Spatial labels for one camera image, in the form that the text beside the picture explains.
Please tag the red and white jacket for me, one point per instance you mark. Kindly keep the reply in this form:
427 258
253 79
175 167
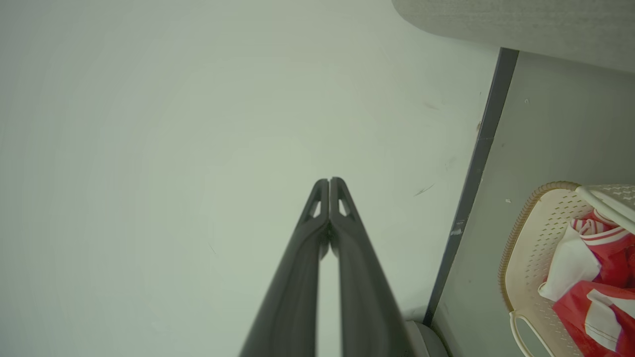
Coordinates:
575 312

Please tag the cream perforated laundry basket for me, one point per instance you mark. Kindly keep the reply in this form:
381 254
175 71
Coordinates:
533 248

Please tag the dark grey baseboard strip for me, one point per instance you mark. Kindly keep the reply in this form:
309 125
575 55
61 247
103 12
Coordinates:
476 173

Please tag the white grey robot base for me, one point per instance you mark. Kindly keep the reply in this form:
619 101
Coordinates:
424 342

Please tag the grey fabric sofa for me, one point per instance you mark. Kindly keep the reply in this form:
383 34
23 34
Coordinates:
545 25

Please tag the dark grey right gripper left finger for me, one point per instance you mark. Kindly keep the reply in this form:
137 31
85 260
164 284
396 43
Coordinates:
292 297

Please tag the red white striped shirt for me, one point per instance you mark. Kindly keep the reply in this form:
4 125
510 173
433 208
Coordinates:
570 263

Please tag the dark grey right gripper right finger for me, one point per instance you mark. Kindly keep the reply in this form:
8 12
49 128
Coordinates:
364 297

